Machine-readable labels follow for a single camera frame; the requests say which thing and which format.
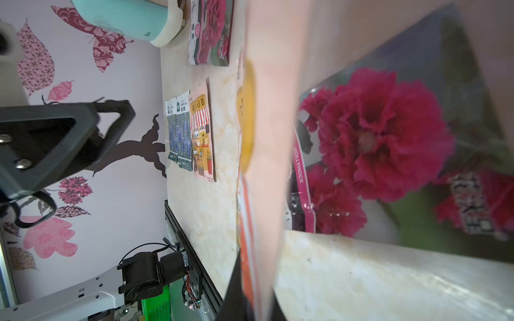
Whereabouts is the mint green toaster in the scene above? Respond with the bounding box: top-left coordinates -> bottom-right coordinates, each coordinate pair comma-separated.
72,0 -> 186,48

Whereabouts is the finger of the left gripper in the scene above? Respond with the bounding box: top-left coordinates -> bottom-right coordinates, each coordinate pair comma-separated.
1,100 -> 135,201

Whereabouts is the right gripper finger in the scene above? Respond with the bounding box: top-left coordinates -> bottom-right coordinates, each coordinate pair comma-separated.
214,250 -> 288,321

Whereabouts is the lavender packet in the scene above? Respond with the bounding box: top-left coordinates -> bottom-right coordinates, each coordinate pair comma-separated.
175,90 -> 193,171
165,97 -> 177,163

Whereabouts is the pink flower packet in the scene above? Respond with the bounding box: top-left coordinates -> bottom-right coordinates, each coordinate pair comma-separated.
285,1 -> 513,262
188,0 -> 234,67

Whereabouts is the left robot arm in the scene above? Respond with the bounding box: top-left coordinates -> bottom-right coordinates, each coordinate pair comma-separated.
1,100 -> 186,320

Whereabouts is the sunflower shop packet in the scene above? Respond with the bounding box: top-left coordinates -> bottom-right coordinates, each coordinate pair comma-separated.
236,1 -> 314,320
189,80 -> 216,182

